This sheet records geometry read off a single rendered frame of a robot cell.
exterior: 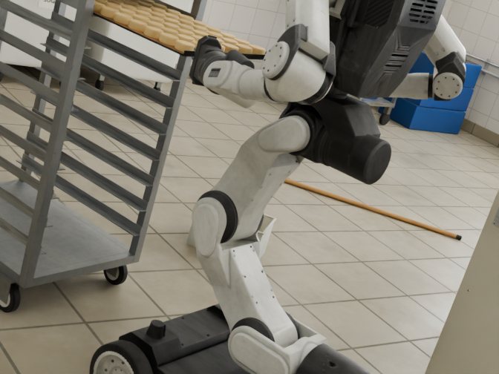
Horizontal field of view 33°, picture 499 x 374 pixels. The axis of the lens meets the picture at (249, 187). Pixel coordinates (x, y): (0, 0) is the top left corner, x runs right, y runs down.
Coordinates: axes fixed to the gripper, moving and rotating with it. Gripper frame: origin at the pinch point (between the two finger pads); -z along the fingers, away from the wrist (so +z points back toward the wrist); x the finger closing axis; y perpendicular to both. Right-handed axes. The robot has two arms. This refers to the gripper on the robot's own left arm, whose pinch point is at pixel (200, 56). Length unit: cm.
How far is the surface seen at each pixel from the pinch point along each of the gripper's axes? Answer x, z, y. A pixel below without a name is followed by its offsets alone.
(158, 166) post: -48, -49, -15
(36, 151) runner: -45, -37, 27
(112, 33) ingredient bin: -58, -296, -55
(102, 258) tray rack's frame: -81, -44, -2
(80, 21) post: -2.7, -26.9, 24.9
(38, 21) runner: -9, -46, 32
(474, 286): -45, 23, -91
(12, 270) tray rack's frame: -81, -31, 27
